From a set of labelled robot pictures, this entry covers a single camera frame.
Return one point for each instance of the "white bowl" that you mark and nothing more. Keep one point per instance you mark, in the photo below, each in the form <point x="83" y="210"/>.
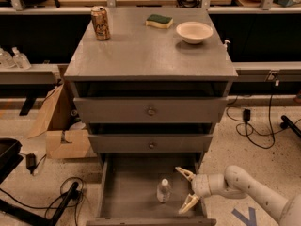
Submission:
<point x="194" y="32"/>

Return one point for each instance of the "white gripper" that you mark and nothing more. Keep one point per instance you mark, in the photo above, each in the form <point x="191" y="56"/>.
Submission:
<point x="201" y="185"/>

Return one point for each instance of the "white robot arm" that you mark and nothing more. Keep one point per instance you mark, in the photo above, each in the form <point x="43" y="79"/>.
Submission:
<point x="236" y="183"/>

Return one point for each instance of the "grey wooden drawer cabinet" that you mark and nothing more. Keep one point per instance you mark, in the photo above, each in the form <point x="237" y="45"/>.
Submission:
<point x="140" y="61"/>

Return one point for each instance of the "gold drink can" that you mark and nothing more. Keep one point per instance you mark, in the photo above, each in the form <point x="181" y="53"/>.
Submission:
<point x="100" y="22"/>

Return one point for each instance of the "clear plastic water bottle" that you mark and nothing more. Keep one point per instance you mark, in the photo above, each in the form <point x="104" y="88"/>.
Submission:
<point x="163" y="191"/>

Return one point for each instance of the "black bin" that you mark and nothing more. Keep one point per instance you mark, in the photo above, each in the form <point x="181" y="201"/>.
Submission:
<point x="9" y="156"/>

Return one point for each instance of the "small black adapter left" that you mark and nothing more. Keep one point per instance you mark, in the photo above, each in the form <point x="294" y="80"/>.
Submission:
<point x="31" y="162"/>

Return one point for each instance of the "grey top drawer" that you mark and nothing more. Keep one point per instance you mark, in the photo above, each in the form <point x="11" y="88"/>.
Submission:
<point x="149" y="110"/>

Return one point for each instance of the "small white pump dispenser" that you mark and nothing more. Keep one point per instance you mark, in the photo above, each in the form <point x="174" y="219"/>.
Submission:
<point x="227" y="45"/>

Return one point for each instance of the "clear pump bottle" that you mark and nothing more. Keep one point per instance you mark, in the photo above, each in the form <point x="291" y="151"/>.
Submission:
<point x="20" y="59"/>
<point x="6" y="60"/>

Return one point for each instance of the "grey open bottom drawer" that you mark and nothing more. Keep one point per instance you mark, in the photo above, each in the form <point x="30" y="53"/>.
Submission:
<point x="128" y="191"/>

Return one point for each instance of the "grey middle drawer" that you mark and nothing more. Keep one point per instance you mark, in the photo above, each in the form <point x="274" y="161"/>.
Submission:
<point x="170" y="143"/>

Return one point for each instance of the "black power adapter with cable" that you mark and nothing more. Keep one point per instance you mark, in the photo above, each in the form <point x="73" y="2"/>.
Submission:
<point x="250" y="129"/>

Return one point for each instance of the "green yellow sponge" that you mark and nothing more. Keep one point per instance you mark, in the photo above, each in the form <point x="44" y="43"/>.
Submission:
<point x="159" y="21"/>

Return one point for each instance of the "brown cardboard box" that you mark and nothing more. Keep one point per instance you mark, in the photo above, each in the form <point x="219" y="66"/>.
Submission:
<point x="65" y="136"/>

